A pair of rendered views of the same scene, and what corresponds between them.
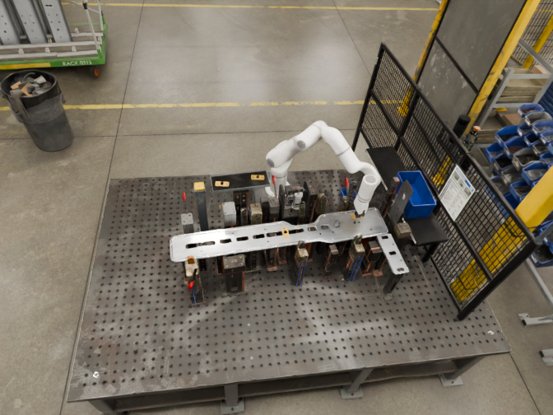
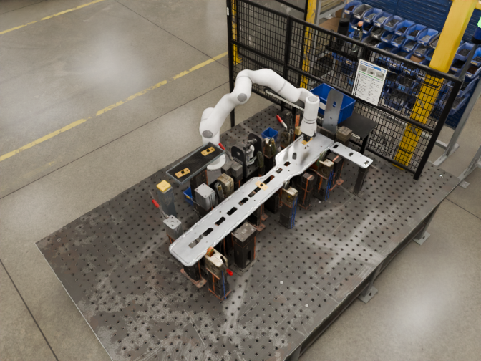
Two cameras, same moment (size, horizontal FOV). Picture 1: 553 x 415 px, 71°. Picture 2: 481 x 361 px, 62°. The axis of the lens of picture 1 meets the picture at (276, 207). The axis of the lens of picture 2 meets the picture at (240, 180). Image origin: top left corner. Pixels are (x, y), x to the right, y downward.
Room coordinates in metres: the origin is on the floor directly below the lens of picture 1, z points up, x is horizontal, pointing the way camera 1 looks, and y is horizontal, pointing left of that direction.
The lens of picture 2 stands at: (0.06, 0.88, 2.87)
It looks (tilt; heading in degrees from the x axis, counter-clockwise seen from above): 47 degrees down; 330
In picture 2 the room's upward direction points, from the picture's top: 1 degrees counter-clockwise
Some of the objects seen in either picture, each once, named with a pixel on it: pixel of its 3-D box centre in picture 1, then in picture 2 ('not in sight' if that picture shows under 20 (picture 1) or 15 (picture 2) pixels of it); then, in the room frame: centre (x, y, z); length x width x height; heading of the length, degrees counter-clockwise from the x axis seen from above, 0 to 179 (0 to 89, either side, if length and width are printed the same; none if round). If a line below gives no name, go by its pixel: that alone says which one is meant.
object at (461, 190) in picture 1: (457, 193); (368, 82); (1.67, -1.07, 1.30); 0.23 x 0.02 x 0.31; 17
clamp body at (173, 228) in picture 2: (189, 235); (176, 240); (1.45, 0.54, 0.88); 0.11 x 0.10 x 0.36; 17
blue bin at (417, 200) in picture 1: (413, 193); (331, 102); (1.83, -0.90, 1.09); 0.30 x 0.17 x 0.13; 11
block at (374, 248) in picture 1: (369, 258); (331, 171); (1.45, -0.64, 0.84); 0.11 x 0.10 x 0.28; 17
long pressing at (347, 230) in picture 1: (282, 234); (260, 188); (1.45, -0.06, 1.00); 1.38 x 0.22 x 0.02; 107
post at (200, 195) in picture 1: (202, 209); (169, 210); (1.64, 0.50, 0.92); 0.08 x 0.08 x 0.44; 17
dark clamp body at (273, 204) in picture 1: (272, 219); (235, 185); (1.64, 0.02, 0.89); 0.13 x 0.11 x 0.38; 17
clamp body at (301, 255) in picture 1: (299, 265); (288, 207); (1.32, -0.18, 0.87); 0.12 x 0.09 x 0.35; 17
